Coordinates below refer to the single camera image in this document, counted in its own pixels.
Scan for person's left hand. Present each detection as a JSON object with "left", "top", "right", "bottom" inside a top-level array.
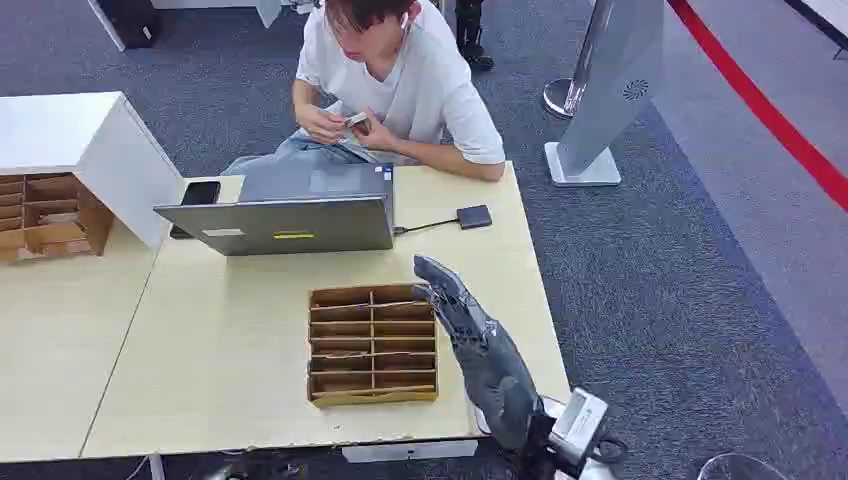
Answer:
[{"left": 349, "top": 112, "right": 400, "bottom": 152}]

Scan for grey open laptop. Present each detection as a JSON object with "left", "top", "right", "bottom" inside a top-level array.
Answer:
[{"left": 153, "top": 162, "right": 397, "bottom": 258}]

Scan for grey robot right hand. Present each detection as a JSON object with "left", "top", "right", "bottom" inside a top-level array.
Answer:
[{"left": 413, "top": 254, "right": 547, "bottom": 454}]

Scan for red barrier band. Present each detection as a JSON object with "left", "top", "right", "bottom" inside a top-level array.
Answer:
[{"left": 665, "top": 0, "right": 848, "bottom": 215}]

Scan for chrome stanchion post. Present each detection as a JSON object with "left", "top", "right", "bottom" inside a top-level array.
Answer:
[{"left": 542, "top": 0, "right": 614, "bottom": 121}]

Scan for white cabinet box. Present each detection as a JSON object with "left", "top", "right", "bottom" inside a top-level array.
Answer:
[{"left": 0, "top": 91, "right": 185, "bottom": 252}]

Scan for person's right hand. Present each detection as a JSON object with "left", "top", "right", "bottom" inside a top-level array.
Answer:
[{"left": 298, "top": 102, "right": 349, "bottom": 146}]

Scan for black external drive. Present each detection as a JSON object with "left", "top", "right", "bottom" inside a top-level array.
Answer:
[{"left": 456, "top": 204, "right": 494, "bottom": 231}]

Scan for white table frame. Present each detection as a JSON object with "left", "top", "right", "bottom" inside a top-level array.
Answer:
[{"left": 87, "top": 0, "right": 319, "bottom": 53}]

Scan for black robot legs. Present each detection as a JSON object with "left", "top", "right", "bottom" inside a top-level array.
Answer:
[{"left": 454, "top": 0, "right": 496, "bottom": 72}]

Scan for person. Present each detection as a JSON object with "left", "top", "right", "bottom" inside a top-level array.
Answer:
[{"left": 221, "top": 0, "right": 508, "bottom": 183}]

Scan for wooden divider box with compartments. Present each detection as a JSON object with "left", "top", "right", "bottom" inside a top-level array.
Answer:
[{"left": 0, "top": 173, "right": 115, "bottom": 265}]

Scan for black smartphone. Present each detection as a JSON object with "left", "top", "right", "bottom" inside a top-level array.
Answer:
[{"left": 169, "top": 180, "right": 223, "bottom": 240}]

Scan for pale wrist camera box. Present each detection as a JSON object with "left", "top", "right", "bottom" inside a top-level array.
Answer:
[{"left": 548, "top": 387, "right": 609, "bottom": 465}]

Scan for black drive cable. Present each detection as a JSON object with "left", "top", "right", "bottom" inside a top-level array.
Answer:
[{"left": 394, "top": 217, "right": 460, "bottom": 237}]

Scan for wooden card box with slots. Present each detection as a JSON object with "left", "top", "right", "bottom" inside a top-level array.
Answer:
[{"left": 306, "top": 283, "right": 440, "bottom": 409}]

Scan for clear plastic dome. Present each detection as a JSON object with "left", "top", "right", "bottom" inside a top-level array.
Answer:
[{"left": 696, "top": 453, "right": 791, "bottom": 480}]

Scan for grey standing panel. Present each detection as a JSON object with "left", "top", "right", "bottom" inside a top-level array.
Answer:
[{"left": 544, "top": 0, "right": 666, "bottom": 188}]

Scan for white furniture edge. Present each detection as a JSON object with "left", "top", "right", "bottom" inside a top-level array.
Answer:
[{"left": 783, "top": 0, "right": 848, "bottom": 60}]

